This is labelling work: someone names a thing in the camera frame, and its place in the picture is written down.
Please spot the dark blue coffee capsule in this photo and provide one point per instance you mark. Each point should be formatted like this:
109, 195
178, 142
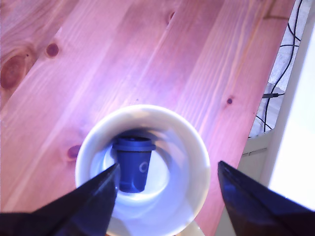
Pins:
134, 167

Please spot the white furniture panel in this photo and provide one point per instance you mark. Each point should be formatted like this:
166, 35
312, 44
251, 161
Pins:
295, 147

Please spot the dark red picture mug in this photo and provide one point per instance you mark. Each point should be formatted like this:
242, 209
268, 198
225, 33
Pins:
172, 127

